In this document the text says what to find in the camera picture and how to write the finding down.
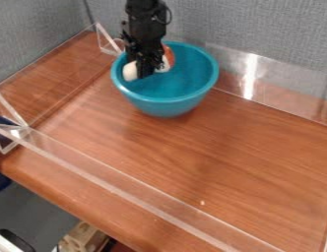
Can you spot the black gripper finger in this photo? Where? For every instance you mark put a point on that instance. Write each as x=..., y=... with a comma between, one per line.
x=130, y=46
x=148, y=58

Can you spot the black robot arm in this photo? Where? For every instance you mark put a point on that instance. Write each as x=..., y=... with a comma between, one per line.
x=148, y=16

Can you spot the dark blue object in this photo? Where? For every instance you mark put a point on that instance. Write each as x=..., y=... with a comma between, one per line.
x=0, y=157

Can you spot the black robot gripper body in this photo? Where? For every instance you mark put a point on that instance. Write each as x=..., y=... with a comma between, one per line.
x=146, y=21

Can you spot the clear acrylic left barrier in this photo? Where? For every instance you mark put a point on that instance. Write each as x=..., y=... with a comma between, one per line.
x=69, y=62

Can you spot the clear acrylic barrier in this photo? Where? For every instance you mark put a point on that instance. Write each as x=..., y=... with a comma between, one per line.
x=69, y=62
x=225, y=180
x=282, y=86

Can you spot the blue plastic bowl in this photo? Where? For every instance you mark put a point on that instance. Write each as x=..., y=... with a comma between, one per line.
x=170, y=94

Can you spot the clear acrylic front barrier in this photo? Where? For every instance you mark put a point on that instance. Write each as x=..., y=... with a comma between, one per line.
x=225, y=180

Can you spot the white brown toy mushroom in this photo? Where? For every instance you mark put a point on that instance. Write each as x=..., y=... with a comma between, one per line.
x=128, y=69

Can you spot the light wooden block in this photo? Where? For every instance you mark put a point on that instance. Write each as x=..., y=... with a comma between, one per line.
x=83, y=238

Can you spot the clear acrylic back barrier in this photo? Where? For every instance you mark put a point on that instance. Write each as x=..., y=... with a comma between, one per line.
x=282, y=86

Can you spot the black white object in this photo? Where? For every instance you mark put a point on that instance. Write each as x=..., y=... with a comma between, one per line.
x=12, y=243

